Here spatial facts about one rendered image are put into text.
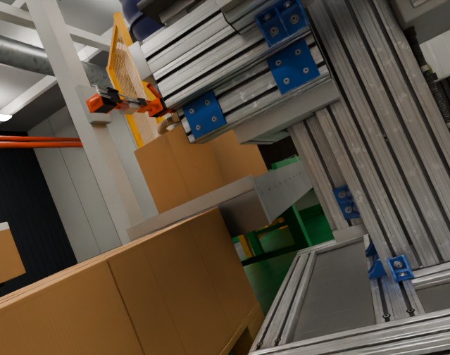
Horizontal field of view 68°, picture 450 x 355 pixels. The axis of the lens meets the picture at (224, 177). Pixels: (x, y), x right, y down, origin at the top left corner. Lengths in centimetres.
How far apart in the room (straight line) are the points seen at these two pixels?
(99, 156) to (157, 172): 113
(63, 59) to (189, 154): 171
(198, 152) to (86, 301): 89
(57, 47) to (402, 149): 264
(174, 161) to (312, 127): 79
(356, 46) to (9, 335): 92
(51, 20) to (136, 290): 257
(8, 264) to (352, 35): 258
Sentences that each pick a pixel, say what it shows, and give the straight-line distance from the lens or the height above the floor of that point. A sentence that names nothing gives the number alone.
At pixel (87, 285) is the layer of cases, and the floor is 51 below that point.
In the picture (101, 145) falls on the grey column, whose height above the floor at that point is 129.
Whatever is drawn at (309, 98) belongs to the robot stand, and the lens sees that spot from 84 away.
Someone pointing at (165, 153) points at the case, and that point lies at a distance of 158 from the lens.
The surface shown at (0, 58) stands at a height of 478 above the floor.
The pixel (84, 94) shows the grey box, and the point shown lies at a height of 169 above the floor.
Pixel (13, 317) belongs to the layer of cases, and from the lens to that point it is 71.
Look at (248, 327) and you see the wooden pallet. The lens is 128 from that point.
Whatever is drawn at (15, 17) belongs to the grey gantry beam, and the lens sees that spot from 436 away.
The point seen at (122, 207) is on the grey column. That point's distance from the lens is 261.
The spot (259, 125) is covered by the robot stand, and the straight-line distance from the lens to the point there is 86.
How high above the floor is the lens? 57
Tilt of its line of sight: 3 degrees up
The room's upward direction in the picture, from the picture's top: 23 degrees counter-clockwise
